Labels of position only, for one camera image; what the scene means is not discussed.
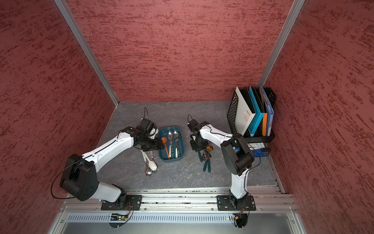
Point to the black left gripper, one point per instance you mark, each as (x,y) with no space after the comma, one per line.
(157,145)

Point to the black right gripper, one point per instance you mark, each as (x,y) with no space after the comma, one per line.
(196,148)

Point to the orange plastic spoon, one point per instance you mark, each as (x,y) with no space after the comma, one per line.
(165,141)

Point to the patterned handle steel spoon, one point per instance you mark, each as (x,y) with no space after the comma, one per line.
(176,139)

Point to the white handle steel spoon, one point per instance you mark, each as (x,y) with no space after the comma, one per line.
(170,148)

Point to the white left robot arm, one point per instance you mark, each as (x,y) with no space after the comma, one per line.
(79,178)

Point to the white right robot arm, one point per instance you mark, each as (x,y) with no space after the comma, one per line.
(236,152)

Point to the gold spoon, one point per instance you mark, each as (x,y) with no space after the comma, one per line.
(207,152)

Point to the white blue small box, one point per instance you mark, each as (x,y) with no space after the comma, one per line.
(256,146)

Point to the white folder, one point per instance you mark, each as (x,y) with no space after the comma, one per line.
(245,111)

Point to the teal folder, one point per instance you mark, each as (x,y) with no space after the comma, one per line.
(259,111)

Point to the blue stapler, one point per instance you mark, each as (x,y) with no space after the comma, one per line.
(264,152)

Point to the orange folder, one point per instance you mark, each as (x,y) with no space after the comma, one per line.
(264,122)

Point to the blue folder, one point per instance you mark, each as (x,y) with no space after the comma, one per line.
(270,111)

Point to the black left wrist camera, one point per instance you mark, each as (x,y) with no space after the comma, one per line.
(148,128)

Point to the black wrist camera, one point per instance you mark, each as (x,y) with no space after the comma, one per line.
(192,124)
(148,128)

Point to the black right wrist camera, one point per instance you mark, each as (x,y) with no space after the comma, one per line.
(192,124)

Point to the pink handled spoon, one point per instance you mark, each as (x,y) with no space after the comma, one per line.
(153,159)

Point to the white handled steel spoon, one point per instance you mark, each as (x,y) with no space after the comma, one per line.
(148,171)

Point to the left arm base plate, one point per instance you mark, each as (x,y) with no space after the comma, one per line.
(131,202)

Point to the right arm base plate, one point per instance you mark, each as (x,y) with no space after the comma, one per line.
(226,203)

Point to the aluminium rail frame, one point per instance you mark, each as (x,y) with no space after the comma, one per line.
(183,211)

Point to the aluminium corner post left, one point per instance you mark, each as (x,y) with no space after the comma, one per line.
(73,25)

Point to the aluminium corner post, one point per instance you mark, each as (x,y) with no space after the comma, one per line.
(286,29)
(73,25)

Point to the aluminium corner post right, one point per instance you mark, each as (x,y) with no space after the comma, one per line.
(286,29)

